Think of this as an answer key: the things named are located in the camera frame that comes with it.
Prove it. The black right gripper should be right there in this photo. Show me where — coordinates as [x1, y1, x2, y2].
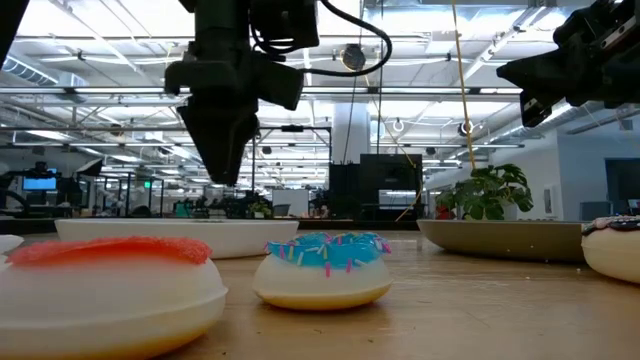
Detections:
[496, 0, 640, 129]

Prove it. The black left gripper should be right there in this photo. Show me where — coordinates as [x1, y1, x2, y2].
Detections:
[164, 0, 306, 186]

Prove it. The blue sprinkled toy donut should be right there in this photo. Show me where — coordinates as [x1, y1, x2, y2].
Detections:
[252, 231, 394, 312]

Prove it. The red sugared toy donut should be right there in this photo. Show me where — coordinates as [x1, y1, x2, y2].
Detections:
[0, 236, 229, 360]

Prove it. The white round plate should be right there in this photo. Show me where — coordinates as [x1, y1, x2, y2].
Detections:
[54, 218, 300, 260]

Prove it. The green leafy plant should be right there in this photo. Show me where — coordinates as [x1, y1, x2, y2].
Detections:
[434, 163, 535, 221]

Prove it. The white building pillar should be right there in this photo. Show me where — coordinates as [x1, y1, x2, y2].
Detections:
[332, 102, 371, 166]

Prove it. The grey-green round plate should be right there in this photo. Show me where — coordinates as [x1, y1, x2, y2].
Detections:
[416, 218, 586, 264]

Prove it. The black cabinet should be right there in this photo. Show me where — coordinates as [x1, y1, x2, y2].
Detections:
[328, 153, 424, 221]

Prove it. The chocolate frosted toy donut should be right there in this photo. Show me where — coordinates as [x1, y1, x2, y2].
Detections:
[580, 214, 640, 285]

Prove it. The yellow hanging cable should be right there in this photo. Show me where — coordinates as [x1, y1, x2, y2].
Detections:
[451, 0, 477, 171]

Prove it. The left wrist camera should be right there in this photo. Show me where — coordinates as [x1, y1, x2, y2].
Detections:
[249, 0, 321, 51]

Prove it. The black table edge frame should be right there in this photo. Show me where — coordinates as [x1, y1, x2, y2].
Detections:
[0, 218, 421, 235]

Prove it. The thin black hanging cable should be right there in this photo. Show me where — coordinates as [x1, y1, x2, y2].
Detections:
[376, 0, 385, 156]

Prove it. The black camera cable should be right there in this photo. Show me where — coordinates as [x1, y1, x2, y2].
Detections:
[299, 0, 394, 79]

